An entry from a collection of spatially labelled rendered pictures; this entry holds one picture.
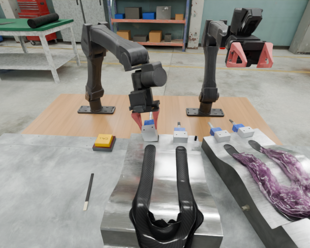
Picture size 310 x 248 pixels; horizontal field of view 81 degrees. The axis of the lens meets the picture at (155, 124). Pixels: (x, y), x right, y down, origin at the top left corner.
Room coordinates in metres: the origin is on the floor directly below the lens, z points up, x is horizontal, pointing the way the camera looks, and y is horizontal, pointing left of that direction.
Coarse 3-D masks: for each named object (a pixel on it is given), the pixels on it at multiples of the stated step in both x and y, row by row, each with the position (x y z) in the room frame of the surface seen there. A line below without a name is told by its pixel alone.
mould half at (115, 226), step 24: (144, 144) 0.49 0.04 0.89; (168, 144) 0.49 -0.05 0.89; (192, 144) 0.49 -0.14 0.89; (168, 168) 0.38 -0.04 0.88; (192, 168) 0.38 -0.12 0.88; (120, 192) 0.27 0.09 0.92; (168, 192) 0.28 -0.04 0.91; (192, 192) 0.28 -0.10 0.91; (120, 216) 0.20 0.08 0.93; (168, 216) 0.20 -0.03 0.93; (216, 216) 0.20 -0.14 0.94; (120, 240) 0.17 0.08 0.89; (192, 240) 0.16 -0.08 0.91; (216, 240) 0.16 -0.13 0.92
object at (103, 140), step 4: (100, 136) 0.59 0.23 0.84; (104, 136) 0.59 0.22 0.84; (108, 136) 0.59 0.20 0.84; (112, 136) 0.60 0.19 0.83; (96, 140) 0.57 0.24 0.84; (100, 140) 0.57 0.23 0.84; (104, 140) 0.57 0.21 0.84; (108, 140) 0.57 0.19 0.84; (96, 144) 0.55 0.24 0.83; (100, 144) 0.55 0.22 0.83; (104, 144) 0.55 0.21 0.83; (108, 144) 0.55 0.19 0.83
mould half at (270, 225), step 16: (256, 128) 0.63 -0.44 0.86; (208, 144) 0.52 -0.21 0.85; (224, 144) 0.52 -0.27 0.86; (240, 144) 0.52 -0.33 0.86; (272, 144) 0.52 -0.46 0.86; (224, 160) 0.43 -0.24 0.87; (272, 160) 0.40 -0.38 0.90; (304, 160) 0.40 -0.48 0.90; (224, 176) 0.39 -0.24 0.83; (240, 176) 0.34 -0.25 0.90; (240, 192) 0.32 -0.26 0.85; (256, 192) 0.30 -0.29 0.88; (256, 208) 0.26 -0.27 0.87; (272, 208) 0.26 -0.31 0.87; (256, 224) 0.24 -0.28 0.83; (272, 224) 0.21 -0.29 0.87; (288, 224) 0.20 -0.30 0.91; (304, 224) 0.20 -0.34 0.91; (272, 240) 0.19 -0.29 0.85; (288, 240) 0.17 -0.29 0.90; (304, 240) 0.16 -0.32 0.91
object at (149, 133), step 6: (150, 114) 0.61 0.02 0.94; (150, 120) 0.56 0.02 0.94; (144, 126) 0.52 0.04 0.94; (150, 126) 0.52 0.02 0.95; (144, 132) 0.49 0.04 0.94; (150, 132) 0.49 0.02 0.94; (156, 132) 0.52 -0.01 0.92; (144, 138) 0.50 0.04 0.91; (150, 138) 0.50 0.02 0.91; (156, 138) 0.50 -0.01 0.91
